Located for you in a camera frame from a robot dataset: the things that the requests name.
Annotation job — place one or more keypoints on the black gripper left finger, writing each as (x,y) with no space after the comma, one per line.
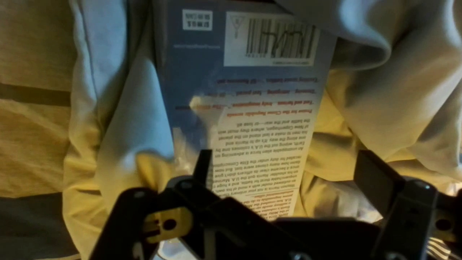
(207,226)

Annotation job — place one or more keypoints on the crumpled grey cloth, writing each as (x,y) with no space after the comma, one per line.
(399,96)

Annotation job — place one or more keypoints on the blue paperback book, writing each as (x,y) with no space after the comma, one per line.
(240,96)

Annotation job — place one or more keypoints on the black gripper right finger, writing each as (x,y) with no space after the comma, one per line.
(409,218)

